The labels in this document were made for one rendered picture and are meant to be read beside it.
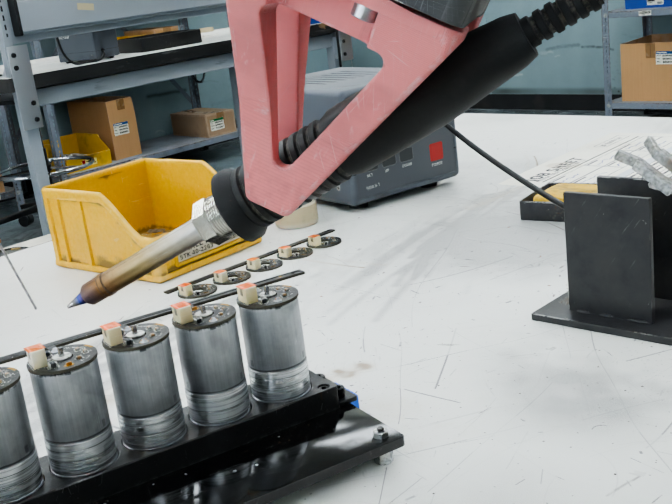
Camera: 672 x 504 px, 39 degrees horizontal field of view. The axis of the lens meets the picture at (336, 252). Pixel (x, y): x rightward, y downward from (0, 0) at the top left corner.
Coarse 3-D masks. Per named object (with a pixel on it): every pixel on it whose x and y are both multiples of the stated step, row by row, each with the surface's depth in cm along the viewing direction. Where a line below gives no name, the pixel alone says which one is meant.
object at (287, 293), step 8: (272, 288) 39; (280, 288) 39; (288, 288) 39; (296, 288) 39; (280, 296) 38; (288, 296) 38; (296, 296) 38; (240, 304) 38; (256, 304) 38; (264, 304) 37; (272, 304) 37; (280, 304) 37
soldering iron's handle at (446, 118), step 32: (576, 0) 26; (480, 32) 27; (512, 32) 26; (544, 32) 26; (448, 64) 27; (480, 64) 26; (512, 64) 26; (352, 96) 28; (416, 96) 27; (448, 96) 27; (480, 96) 27; (320, 128) 28; (384, 128) 27; (416, 128) 27; (288, 160) 29; (352, 160) 28; (384, 160) 29; (224, 192) 29; (320, 192) 29; (256, 224) 30
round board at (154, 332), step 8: (144, 328) 36; (152, 328) 36; (160, 328) 36; (168, 328) 36; (144, 336) 36; (152, 336) 35; (160, 336) 35; (104, 344) 35; (120, 344) 35; (128, 344) 35; (136, 344) 35; (144, 344) 35; (152, 344) 35
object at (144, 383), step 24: (168, 336) 36; (120, 360) 35; (144, 360) 35; (168, 360) 36; (120, 384) 35; (144, 384) 35; (168, 384) 36; (120, 408) 36; (144, 408) 35; (168, 408) 36; (144, 432) 36; (168, 432) 36
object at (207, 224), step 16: (192, 208) 31; (208, 208) 30; (192, 224) 31; (208, 224) 30; (224, 224) 30; (160, 240) 31; (176, 240) 31; (192, 240) 31; (208, 240) 30; (224, 240) 31; (144, 256) 31; (160, 256) 31; (176, 256) 31; (112, 272) 32; (128, 272) 32; (144, 272) 32; (96, 288) 32; (112, 288) 32
